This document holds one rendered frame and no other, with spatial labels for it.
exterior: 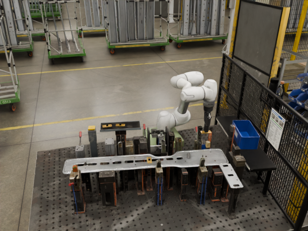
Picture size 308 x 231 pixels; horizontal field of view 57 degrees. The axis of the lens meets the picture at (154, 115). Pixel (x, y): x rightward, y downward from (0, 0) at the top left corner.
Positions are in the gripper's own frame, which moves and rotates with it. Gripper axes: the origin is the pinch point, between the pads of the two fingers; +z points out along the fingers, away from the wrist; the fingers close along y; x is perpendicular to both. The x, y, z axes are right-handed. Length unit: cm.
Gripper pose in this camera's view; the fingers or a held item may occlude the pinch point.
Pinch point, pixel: (206, 127)
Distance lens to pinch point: 238.7
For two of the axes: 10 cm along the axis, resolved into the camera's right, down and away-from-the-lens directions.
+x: 9.9, -0.6, 1.1
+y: 1.3, 4.7, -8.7
